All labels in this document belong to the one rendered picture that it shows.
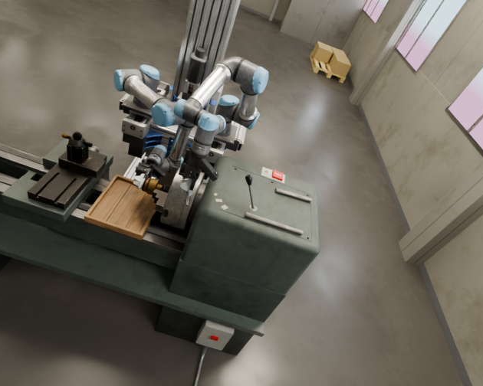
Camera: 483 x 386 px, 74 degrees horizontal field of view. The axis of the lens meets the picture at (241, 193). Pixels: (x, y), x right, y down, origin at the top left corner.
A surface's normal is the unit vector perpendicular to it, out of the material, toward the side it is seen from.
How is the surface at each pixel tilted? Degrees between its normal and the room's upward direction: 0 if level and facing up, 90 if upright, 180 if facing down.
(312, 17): 90
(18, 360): 0
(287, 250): 90
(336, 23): 90
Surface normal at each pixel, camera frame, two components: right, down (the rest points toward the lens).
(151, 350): 0.32, -0.70
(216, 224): -0.15, 0.63
